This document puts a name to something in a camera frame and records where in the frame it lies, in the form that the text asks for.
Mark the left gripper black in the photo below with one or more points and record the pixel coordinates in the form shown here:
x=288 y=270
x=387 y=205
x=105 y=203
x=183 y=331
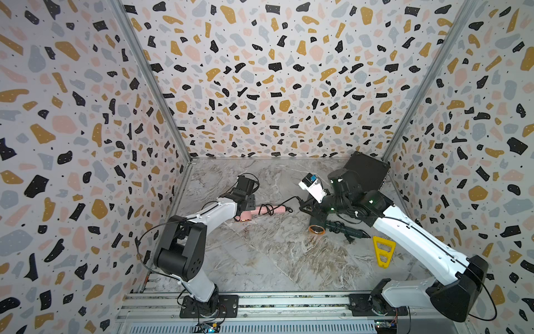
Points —
x=251 y=200

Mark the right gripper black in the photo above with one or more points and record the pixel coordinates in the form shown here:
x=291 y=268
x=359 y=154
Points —
x=315 y=207

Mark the pink hair dryer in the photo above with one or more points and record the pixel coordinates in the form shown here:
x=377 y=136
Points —
x=262 y=210

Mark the green hair dryer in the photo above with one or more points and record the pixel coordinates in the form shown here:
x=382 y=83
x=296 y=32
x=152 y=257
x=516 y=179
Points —
x=320 y=227

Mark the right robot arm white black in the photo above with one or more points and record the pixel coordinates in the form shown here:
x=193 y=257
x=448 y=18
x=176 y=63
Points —
x=456 y=281

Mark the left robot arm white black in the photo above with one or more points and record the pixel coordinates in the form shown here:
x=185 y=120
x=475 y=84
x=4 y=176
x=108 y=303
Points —
x=181 y=250

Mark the black case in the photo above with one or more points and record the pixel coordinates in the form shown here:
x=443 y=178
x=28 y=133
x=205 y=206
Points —
x=371 y=173

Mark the yellow triangular plastic piece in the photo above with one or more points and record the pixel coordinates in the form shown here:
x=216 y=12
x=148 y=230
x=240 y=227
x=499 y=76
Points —
x=384 y=251

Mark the green circuit board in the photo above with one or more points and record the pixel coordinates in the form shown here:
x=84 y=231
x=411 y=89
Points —
x=208 y=327

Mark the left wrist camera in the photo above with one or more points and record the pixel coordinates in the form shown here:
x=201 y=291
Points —
x=248 y=183

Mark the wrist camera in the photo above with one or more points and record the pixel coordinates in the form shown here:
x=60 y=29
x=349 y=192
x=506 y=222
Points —
x=312 y=184
x=248 y=183

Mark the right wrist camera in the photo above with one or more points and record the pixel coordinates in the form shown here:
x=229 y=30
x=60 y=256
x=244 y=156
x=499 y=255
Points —
x=312 y=184

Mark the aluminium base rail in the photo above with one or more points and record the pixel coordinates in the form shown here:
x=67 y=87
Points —
x=281 y=312

